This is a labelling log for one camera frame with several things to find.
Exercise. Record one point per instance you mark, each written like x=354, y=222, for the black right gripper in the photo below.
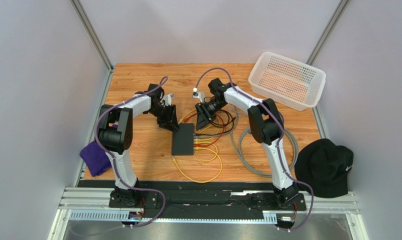
x=203, y=110

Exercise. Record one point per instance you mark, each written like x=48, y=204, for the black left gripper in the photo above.
x=171, y=120

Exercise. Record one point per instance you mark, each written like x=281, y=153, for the black network switch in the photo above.
x=183, y=140

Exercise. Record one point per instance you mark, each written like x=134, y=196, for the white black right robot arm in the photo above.
x=266, y=127

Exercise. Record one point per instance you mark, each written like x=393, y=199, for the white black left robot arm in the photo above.
x=114, y=130

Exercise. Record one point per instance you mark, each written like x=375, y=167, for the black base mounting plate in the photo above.
x=183, y=200

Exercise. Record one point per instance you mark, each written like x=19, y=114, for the purple cloth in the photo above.
x=96, y=159

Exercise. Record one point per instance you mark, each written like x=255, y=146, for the white perforated plastic basket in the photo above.
x=287, y=81

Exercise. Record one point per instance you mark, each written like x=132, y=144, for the black bucket hat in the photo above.
x=325, y=167

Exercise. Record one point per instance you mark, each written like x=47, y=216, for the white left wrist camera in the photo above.
x=167, y=99

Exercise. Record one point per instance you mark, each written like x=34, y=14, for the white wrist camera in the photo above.
x=198, y=95
x=167, y=99

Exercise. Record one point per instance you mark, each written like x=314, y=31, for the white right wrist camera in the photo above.
x=198, y=95

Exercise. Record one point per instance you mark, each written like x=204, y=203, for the aluminium frame rail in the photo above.
x=83, y=204

